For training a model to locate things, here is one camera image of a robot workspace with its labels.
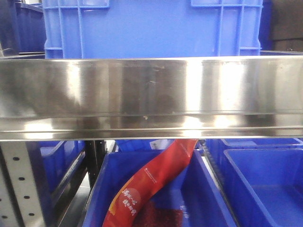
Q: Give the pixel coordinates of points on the blue left bin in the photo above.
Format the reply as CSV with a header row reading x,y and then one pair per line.
x,y
57,158

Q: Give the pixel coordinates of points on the blue bin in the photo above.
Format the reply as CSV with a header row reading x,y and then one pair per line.
x,y
262,179
193,192
57,158

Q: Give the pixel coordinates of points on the perforated metal shelf upright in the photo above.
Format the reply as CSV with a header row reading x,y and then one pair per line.
x,y
22,185

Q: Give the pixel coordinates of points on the stainless steel shelf rail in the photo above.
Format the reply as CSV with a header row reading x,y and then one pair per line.
x,y
197,98

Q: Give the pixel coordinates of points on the red snack package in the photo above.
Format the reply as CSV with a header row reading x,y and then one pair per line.
x,y
147,181

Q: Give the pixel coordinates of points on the dark blue background crate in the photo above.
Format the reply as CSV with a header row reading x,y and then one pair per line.
x,y
31,27

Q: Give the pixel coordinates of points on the blue centre bin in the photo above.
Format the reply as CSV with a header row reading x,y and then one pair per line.
x,y
193,192

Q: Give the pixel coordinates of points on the blue right bin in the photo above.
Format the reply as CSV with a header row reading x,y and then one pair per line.
x,y
262,179

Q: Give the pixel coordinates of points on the large blue plastic crate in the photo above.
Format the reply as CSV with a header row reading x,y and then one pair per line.
x,y
85,29

